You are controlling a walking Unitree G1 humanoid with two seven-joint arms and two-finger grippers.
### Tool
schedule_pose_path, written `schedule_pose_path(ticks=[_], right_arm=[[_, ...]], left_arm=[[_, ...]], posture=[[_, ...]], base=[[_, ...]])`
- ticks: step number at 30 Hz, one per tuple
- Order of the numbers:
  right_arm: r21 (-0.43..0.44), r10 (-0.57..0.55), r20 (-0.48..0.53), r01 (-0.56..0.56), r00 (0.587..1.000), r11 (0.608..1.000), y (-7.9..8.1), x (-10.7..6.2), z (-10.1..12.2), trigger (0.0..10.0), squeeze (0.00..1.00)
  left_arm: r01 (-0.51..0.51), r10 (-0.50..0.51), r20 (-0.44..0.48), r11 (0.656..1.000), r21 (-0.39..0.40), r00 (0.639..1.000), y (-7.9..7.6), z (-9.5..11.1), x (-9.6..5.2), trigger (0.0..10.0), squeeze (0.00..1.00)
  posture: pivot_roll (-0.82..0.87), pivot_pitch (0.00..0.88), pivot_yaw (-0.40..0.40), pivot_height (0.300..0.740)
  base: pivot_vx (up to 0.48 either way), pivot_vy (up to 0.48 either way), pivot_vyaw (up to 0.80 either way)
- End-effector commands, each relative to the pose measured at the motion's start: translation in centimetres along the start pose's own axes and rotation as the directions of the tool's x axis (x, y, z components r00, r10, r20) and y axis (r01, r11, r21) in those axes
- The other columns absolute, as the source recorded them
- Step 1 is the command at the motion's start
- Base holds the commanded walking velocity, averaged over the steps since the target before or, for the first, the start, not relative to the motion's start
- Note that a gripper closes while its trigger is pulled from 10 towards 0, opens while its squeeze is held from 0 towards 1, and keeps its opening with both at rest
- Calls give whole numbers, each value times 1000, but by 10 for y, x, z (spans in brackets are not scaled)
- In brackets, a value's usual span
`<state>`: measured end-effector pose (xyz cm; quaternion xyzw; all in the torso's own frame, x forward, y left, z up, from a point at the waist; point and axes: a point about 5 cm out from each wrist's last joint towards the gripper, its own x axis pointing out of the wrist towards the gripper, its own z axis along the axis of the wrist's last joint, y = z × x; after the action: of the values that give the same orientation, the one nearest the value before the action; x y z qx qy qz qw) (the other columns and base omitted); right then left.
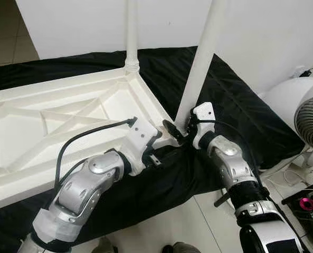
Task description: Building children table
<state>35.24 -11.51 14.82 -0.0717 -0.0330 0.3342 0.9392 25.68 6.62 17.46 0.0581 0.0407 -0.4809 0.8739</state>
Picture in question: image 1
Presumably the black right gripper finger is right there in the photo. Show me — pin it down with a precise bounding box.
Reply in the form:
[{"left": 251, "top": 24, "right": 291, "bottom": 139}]
[{"left": 163, "top": 119, "right": 186, "bottom": 142}]

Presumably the white plastic table leg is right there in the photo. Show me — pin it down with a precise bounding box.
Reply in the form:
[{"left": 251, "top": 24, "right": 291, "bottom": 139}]
[
  {"left": 125, "top": 0, "right": 141, "bottom": 73},
  {"left": 175, "top": 0, "right": 228, "bottom": 132}
]

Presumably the white plastic table top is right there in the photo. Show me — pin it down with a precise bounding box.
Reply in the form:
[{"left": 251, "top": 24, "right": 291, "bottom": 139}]
[{"left": 0, "top": 66, "right": 181, "bottom": 211}]

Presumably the black quilted cloth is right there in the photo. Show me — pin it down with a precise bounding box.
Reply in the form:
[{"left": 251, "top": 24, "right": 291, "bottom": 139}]
[{"left": 0, "top": 46, "right": 305, "bottom": 252}]

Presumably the dark metal bar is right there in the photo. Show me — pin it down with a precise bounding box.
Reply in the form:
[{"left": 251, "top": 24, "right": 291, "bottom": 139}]
[{"left": 213, "top": 191, "right": 239, "bottom": 208}]

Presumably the grey robot left leg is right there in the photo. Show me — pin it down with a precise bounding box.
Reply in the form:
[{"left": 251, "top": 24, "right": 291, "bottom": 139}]
[{"left": 93, "top": 238, "right": 117, "bottom": 253}]

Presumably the white round fan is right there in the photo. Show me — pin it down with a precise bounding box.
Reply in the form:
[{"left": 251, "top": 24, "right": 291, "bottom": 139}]
[{"left": 262, "top": 58, "right": 313, "bottom": 156}]

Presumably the black rack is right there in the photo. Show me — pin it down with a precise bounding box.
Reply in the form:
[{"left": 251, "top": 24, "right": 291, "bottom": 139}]
[{"left": 282, "top": 182, "right": 313, "bottom": 248}]

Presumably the magenta hair dryer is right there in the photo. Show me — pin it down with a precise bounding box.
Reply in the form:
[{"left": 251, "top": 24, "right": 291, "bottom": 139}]
[{"left": 299, "top": 197, "right": 313, "bottom": 211}]

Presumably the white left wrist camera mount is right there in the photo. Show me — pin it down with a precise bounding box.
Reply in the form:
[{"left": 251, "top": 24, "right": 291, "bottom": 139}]
[{"left": 122, "top": 117, "right": 159, "bottom": 174}]

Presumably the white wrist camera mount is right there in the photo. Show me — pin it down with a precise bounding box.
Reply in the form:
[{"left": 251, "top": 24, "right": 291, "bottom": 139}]
[
  {"left": 191, "top": 102, "right": 217, "bottom": 149},
  {"left": 122, "top": 117, "right": 159, "bottom": 174}
]

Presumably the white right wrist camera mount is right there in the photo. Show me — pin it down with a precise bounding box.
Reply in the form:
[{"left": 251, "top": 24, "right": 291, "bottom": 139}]
[{"left": 191, "top": 102, "right": 217, "bottom": 149}]

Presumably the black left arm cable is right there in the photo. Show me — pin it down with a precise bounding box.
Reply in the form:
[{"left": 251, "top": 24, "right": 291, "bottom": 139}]
[{"left": 53, "top": 117, "right": 137, "bottom": 193}]

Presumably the white wall socket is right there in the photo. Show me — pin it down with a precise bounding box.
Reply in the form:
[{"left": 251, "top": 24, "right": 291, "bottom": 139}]
[{"left": 293, "top": 64, "right": 312, "bottom": 77}]

